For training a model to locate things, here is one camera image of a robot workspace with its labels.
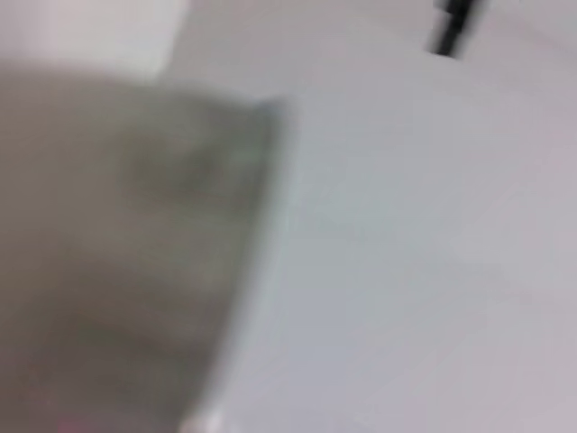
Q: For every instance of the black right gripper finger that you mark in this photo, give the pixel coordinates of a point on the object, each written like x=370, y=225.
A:
x=451, y=27

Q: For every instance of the clear plastic measuring cup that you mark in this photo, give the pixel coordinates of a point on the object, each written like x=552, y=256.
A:
x=135, y=234

